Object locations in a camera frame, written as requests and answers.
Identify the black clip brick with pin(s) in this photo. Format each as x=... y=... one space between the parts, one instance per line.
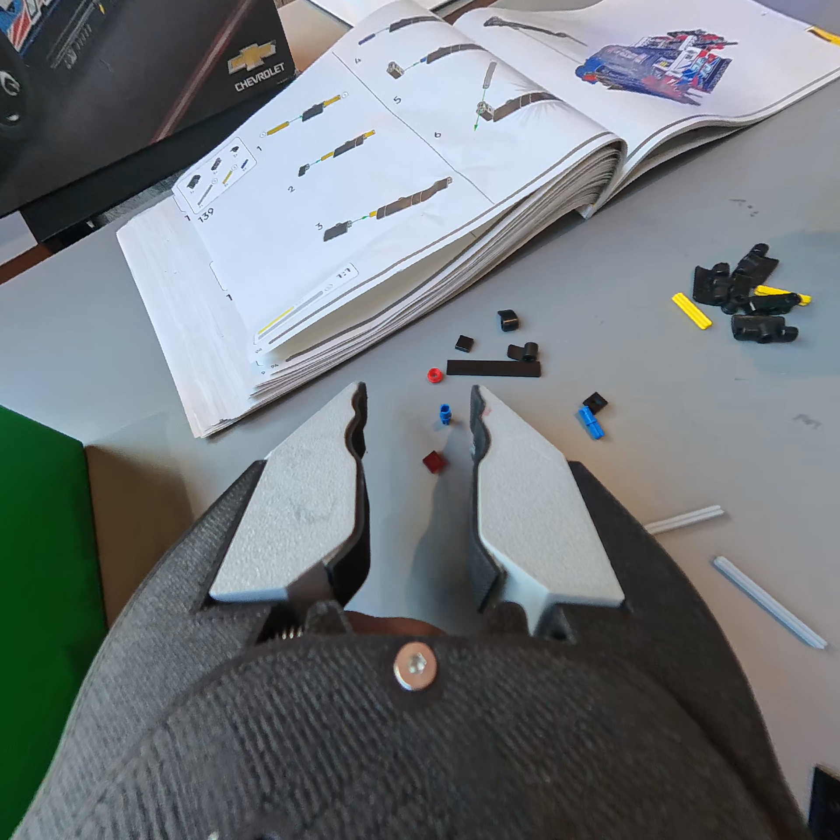
x=523 y=352

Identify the open instruction booklet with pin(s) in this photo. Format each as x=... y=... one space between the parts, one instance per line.
x=328 y=197

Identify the grey desk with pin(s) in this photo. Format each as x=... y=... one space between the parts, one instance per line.
x=656 y=459

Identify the long black tile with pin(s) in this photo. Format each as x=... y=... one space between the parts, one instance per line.
x=493 y=368

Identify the dark red small tile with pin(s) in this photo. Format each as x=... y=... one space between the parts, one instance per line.
x=434 y=462

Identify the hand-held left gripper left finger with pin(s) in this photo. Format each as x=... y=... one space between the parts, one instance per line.
x=295 y=518

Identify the black pin connector brick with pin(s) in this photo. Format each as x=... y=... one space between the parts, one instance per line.
x=768 y=304

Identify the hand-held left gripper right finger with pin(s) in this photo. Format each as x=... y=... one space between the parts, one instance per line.
x=544 y=525

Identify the green storage bin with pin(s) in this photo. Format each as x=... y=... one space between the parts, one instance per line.
x=39 y=590

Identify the black toy car set box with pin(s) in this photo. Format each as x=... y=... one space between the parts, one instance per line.
x=131 y=65

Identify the small black tile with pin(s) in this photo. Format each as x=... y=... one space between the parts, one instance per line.
x=464 y=342

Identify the small black square brick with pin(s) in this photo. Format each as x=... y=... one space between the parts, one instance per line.
x=594 y=401

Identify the yellow toy axle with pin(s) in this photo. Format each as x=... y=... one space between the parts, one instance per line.
x=802 y=298
x=691 y=310

